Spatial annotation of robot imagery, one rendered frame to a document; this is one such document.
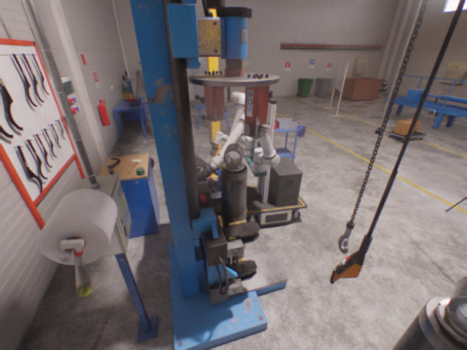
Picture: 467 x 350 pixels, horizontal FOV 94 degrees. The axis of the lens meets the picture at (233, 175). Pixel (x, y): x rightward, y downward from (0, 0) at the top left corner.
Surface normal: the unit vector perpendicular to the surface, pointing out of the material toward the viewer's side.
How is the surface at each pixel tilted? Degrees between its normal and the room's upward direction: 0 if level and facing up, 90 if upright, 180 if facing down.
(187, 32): 90
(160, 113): 90
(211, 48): 90
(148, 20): 90
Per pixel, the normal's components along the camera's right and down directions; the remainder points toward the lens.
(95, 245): 0.29, 0.47
